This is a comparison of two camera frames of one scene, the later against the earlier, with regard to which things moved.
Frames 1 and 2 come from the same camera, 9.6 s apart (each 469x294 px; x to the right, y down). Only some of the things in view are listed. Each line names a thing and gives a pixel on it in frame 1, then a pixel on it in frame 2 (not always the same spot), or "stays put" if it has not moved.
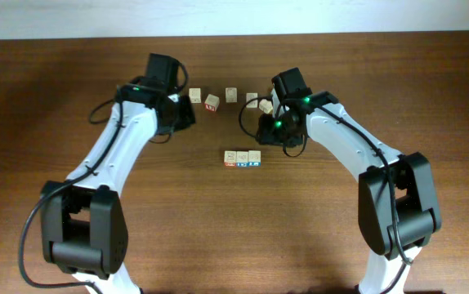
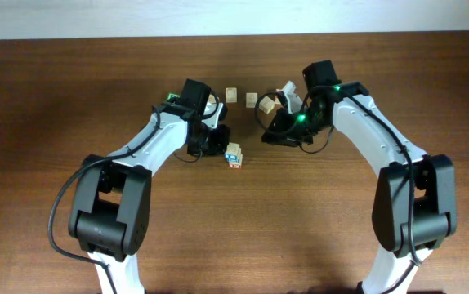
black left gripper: x=189 y=114 → x=218 y=146
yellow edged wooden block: x=265 y=105 stays put
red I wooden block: x=251 y=96 stays put
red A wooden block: x=231 y=95 stays put
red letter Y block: x=254 y=158 → x=233 y=154
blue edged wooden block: x=242 y=158 → x=234 y=158
